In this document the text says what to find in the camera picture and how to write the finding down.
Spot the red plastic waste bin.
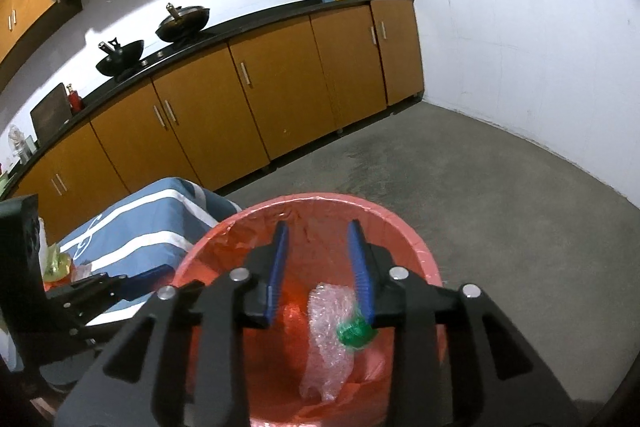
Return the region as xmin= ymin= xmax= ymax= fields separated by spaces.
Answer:
xmin=170 ymin=192 xmax=443 ymax=427

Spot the small red bottle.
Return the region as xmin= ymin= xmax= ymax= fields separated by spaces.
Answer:
xmin=65 ymin=82 xmax=84 ymax=114

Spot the glass jar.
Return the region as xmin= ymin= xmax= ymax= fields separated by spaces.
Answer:
xmin=7 ymin=124 xmax=37 ymax=158

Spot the blue white striped cloth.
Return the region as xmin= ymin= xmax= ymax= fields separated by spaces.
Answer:
xmin=42 ymin=177 xmax=243 ymax=333

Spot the wooden base cabinet row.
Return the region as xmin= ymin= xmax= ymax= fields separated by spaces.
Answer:
xmin=0 ymin=0 xmax=426 ymax=248

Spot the black wok with lid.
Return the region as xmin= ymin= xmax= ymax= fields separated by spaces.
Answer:
xmin=156 ymin=2 xmax=211 ymax=42

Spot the dark cutting board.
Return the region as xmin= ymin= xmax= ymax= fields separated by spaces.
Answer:
xmin=30 ymin=83 xmax=73 ymax=142

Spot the red plastic bin liner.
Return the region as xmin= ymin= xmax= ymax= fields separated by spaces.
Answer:
xmin=187 ymin=199 xmax=431 ymax=423

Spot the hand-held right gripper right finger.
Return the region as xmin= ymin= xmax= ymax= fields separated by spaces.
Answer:
xmin=346 ymin=220 xmax=583 ymax=427

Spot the green plastic piece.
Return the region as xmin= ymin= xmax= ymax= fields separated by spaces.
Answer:
xmin=335 ymin=314 xmax=376 ymax=350

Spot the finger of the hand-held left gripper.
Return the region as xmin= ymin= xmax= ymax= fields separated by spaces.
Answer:
xmin=44 ymin=264 xmax=175 ymax=306
xmin=64 ymin=300 xmax=150 ymax=347

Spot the black open wok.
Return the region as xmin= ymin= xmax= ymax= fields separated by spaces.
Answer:
xmin=95 ymin=36 xmax=146 ymax=80

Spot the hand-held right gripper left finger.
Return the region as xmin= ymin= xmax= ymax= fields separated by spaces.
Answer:
xmin=55 ymin=221 xmax=291 ymax=427

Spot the yellow green plastic packet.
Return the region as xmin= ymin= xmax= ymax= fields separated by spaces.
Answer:
xmin=42 ymin=247 xmax=74 ymax=283

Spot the clear bubble wrap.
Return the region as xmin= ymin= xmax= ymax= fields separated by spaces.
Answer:
xmin=299 ymin=279 xmax=373 ymax=403

